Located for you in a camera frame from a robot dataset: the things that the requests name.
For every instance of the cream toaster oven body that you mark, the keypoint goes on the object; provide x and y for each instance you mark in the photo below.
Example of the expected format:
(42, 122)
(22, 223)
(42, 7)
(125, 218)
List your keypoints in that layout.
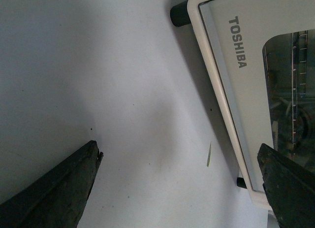
(209, 65)

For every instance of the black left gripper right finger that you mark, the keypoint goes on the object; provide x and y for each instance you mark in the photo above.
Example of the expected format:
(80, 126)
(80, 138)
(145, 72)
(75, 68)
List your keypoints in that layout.
(289, 188)

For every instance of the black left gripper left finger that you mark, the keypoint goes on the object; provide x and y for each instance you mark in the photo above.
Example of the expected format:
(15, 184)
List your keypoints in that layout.
(58, 198)

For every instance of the oven glass door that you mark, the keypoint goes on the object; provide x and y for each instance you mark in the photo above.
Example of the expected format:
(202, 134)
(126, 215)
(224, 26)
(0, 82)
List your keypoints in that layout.
(258, 77)

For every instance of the small green leaf fragment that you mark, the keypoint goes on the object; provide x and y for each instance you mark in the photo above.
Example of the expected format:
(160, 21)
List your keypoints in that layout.
(209, 154)

